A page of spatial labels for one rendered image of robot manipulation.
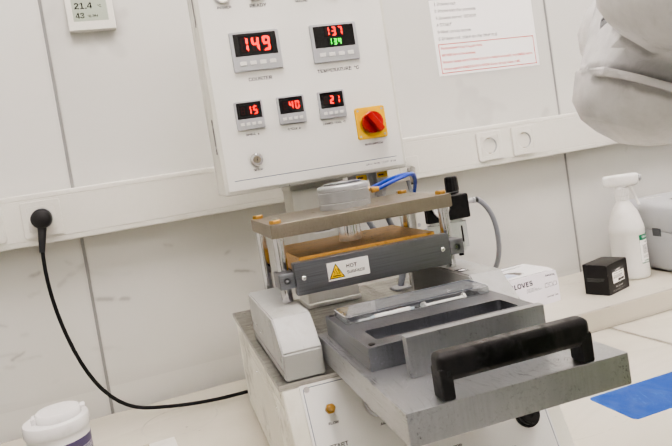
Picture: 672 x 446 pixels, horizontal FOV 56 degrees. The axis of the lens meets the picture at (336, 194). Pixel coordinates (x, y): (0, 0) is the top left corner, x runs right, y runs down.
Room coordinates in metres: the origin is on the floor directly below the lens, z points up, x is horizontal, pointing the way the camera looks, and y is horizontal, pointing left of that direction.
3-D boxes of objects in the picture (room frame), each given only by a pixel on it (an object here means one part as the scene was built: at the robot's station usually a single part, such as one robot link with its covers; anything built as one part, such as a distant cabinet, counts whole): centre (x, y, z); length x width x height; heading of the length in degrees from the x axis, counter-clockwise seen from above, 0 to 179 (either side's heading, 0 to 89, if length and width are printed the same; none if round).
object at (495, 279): (0.94, -0.17, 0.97); 0.26 x 0.05 x 0.07; 16
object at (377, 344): (0.72, -0.08, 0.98); 0.20 x 0.17 x 0.03; 106
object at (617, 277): (1.43, -0.58, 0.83); 0.09 x 0.06 x 0.07; 128
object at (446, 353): (0.55, -0.13, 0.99); 0.15 x 0.02 x 0.04; 106
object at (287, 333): (0.87, 0.10, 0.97); 0.25 x 0.05 x 0.07; 16
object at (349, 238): (0.98, -0.02, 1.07); 0.22 x 0.17 x 0.10; 106
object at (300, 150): (1.14, 0.04, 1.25); 0.33 x 0.16 x 0.64; 106
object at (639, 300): (1.47, -0.55, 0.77); 0.84 x 0.30 x 0.04; 109
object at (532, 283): (1.42, -0.33, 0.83); 0.23 x 0.12 x 0.07; 113
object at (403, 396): (0.68, -0.09, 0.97); 0.30 x 0.22 x 0.08; 16
